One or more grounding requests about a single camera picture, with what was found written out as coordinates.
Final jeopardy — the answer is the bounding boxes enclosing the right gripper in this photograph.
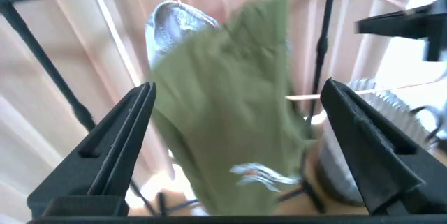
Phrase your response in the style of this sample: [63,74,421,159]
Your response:
[355,0,447,63]

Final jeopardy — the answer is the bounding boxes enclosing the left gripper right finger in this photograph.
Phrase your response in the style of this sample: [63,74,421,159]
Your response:
[320,77,447,216]

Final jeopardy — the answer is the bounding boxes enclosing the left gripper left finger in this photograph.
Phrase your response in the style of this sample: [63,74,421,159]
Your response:
[27,82,158,218]

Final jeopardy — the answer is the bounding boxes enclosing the green garment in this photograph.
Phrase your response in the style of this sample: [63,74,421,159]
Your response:
[149,0,317,216]

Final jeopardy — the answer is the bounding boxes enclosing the pale grey shorts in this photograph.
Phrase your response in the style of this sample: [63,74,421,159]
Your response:
[145,0,220,70]

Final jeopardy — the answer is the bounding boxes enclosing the white laundry basket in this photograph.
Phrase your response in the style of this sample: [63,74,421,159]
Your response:
[316,79,439,207]

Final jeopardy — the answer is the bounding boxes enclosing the beige curtain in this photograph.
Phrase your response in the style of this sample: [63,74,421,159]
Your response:
[0,0,423,218]

